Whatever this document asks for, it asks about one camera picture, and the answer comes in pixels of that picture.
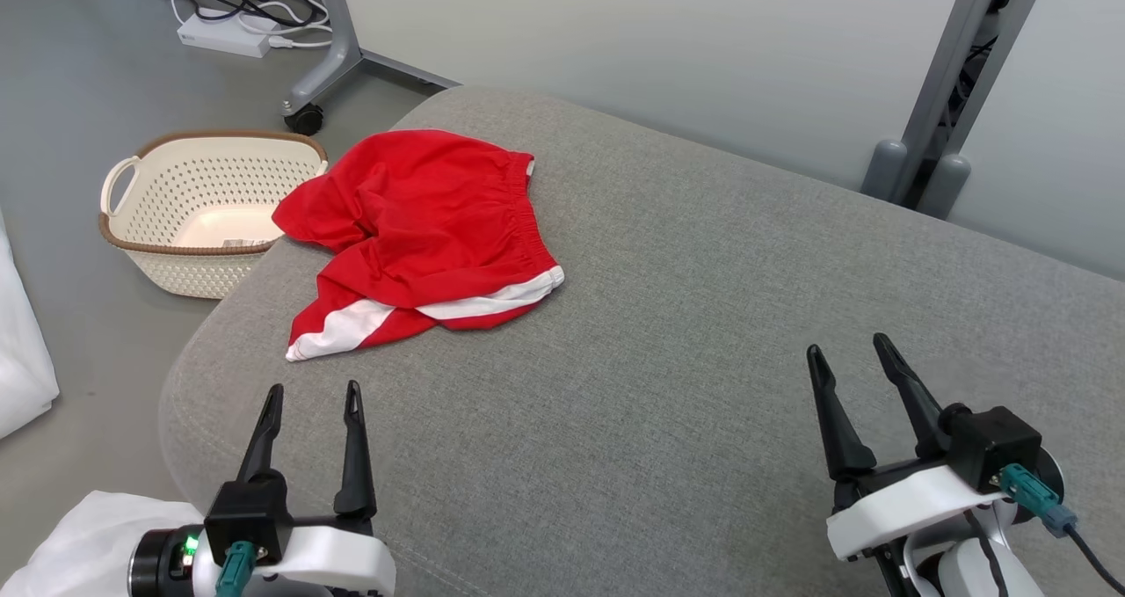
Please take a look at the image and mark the black cable teal plug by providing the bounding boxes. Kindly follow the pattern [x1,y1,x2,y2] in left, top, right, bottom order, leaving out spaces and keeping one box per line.
[215,540,258,597]
[998,463,1125,573]

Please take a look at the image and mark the left black cable teal plug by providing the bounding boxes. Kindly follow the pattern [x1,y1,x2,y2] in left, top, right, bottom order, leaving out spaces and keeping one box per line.
[215,540,258,597]

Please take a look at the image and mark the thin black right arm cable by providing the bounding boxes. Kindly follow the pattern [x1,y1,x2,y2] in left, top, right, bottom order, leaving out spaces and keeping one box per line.
[965,511,1013,597]

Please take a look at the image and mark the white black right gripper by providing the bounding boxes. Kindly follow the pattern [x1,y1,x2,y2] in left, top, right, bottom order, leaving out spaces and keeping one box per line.
[806,332,1007,564]

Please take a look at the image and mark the white power strip with cables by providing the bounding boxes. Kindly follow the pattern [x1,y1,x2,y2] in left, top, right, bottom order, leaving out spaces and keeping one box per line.
[171,0,337,50]

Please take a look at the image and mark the grey partition post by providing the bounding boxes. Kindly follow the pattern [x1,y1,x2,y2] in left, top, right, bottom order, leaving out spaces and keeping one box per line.
[861,0,1056,221]

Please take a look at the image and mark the cream perforated laundry basket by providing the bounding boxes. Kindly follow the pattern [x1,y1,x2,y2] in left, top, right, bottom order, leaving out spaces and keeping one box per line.
[98,129,330,301]

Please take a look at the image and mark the white plastic bag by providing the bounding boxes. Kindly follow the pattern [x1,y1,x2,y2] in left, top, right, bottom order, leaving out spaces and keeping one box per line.
[0,210,61,440]
[0,490,208,597]

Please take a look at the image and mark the black caster wheel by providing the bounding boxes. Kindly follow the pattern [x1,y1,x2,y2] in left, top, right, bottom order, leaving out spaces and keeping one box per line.
[283,105,325,137]

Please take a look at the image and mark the grey metal stand leg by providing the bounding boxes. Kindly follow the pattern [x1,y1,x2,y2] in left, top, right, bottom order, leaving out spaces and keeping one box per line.
[281,0,462,136]

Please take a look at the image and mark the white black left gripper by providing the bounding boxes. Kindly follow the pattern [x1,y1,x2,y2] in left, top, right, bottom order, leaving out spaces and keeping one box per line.
[128,380,397,597]

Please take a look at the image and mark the right black cable teal plug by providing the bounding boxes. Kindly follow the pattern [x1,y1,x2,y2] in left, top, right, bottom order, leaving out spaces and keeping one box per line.
[998,463,1125,573]

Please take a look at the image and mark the red shorts with white trim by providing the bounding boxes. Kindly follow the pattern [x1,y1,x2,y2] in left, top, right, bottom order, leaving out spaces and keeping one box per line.
[272,129,566,363]

